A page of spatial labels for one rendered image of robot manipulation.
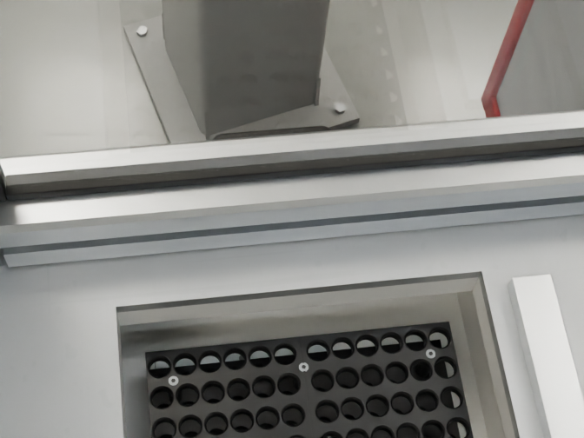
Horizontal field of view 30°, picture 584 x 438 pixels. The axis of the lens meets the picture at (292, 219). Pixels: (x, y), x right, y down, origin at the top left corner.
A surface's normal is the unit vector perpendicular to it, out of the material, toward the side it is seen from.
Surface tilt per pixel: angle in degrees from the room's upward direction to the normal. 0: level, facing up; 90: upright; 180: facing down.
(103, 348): 0
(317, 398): 0
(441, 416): 0
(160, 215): 45
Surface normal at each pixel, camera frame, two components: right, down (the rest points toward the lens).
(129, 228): 0.13, 0.88
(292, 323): 0.06, -0.46
